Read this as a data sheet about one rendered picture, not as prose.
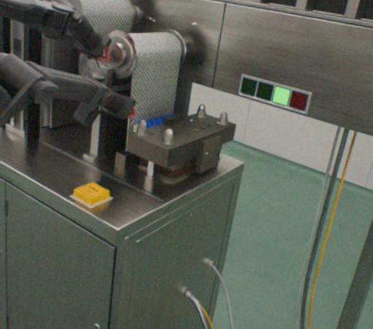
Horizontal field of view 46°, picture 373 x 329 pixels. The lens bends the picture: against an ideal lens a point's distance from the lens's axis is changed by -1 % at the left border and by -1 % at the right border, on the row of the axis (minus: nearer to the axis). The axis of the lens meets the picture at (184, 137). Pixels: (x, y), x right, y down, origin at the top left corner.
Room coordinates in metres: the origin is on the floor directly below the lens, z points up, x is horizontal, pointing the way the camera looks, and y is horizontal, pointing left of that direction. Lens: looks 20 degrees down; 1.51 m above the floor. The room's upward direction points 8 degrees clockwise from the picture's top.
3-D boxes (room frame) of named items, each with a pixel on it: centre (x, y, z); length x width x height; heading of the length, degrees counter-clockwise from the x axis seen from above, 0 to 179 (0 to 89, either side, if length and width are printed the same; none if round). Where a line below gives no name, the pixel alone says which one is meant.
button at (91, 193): (1.06, 0.23, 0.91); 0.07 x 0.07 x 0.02; 57
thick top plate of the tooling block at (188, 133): (1.38, 0.00, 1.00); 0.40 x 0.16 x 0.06; 147
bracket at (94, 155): (1.33, 0.29, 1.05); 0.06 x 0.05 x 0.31; 147
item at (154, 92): (1.41, 0.12, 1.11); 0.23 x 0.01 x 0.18; 147
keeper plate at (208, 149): (1.34, -0.09, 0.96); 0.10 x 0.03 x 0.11; 147
